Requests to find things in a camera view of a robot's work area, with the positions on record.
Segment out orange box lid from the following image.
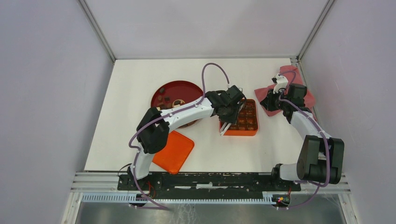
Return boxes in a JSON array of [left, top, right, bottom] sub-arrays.
[[153, 131, 195, 174]]

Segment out round dark red plate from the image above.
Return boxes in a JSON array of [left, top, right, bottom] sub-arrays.
[[150, 80, 203, 110]]

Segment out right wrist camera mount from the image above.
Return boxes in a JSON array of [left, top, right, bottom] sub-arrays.
[[271, 74, 289, 94]]

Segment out orange compartment chocolate box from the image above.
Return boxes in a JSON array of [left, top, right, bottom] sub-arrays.
[[219, 99, 259, 136]]

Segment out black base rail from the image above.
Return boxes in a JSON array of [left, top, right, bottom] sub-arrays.
[[117, 172, 301, 200]]

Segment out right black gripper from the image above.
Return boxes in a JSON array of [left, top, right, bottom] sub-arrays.
[[260, 87, 290, 112]]

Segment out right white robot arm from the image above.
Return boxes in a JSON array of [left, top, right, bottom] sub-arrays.
[[260, 84, 345, 190]]

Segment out metal serving tongs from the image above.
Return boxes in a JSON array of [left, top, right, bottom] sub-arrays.
[[219, 98, 248, 136]]

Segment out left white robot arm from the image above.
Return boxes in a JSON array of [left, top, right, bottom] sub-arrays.
[[128, 85, 247, 190]]

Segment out pink cloth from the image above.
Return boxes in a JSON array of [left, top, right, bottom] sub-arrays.
[[255, 65, 316, 117]]

